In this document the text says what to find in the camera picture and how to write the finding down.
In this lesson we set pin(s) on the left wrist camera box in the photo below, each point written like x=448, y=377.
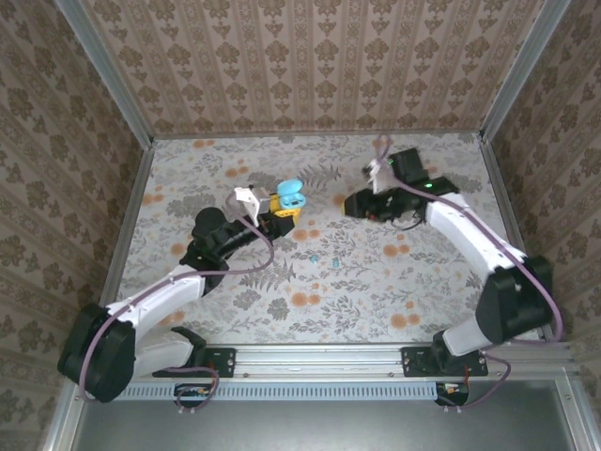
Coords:
x=249, y=199

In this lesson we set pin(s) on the aluminium frame upright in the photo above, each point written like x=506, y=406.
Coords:
x=580, y=413
x=56, y=423

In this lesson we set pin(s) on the long aluminium base rail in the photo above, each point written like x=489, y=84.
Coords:
x=319, y=359

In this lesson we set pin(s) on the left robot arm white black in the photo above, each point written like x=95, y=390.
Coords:
x=155, y=296

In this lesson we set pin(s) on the aluminium table end rail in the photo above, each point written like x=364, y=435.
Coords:
x=235, y=135

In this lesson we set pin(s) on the blue earbud charging case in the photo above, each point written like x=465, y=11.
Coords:
x=288, y=187

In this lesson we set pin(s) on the aluminium table side rail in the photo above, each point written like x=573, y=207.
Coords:
x=131, y=206
x=497, y=188

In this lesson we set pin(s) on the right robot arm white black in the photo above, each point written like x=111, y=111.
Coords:
x=460, y=235

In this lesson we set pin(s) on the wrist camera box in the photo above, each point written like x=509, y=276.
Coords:
x=378, y=176
x=249, y=199

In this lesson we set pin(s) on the aluminium frame corner post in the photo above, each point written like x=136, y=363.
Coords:
x=108, y=70
x=521, y=70

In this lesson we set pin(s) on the grey metal sheet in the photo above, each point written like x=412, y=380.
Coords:
x=328, y=427

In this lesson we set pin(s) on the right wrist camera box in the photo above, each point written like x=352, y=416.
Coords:
x=378, y=176

